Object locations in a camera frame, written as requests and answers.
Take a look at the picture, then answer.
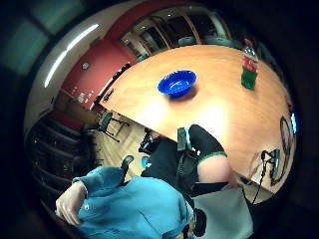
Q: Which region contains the row of black chairs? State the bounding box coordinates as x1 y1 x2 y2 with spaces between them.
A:
27 117 98 203

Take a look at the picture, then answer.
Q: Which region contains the blue plastic bowl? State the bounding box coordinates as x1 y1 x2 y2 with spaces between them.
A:
157 69 197 100

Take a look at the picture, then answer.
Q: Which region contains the the person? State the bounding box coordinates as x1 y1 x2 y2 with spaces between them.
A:
55 165 197 239

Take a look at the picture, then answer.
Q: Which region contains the black office chair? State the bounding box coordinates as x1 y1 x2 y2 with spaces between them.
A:
119 154 136 185

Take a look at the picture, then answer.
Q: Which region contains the plastic bottle with red label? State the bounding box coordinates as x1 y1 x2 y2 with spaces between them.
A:
240 38 260 91

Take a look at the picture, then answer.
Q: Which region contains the blue lit device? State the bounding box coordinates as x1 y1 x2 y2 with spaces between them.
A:
289 112 298 134

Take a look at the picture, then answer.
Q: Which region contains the grey-green chair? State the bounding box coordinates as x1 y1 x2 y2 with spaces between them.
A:
177 35 197 48
203 35 241 50

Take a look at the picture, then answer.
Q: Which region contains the black folding chair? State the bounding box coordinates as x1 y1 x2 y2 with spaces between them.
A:
95 111 132 143

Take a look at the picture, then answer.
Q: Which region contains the long ceiling light strip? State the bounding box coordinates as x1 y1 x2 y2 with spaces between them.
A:
43 23 101 90

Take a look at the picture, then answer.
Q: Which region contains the thin black cable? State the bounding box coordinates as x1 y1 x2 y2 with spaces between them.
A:
250 150 269 206

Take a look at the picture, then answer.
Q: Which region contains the coiled black cable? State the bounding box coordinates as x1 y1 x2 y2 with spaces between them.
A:
268 114 297 187

